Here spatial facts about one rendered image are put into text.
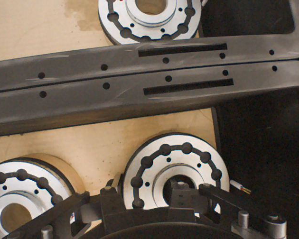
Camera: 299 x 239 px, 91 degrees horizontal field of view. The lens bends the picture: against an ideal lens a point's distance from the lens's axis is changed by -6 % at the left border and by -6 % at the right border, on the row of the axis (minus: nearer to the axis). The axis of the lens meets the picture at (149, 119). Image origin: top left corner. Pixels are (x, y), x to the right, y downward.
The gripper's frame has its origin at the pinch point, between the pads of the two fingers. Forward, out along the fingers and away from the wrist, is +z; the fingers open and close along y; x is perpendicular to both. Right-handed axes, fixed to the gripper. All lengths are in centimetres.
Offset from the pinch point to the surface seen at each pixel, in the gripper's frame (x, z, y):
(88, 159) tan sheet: 2.5, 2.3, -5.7
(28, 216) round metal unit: -3.1, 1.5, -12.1
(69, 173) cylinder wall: 1.4, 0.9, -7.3
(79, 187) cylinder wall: -0.1, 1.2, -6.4
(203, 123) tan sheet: 5.9, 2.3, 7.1
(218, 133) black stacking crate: 4.7, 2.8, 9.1
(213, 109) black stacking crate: 7.5, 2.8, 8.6
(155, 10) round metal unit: 18.8, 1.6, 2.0
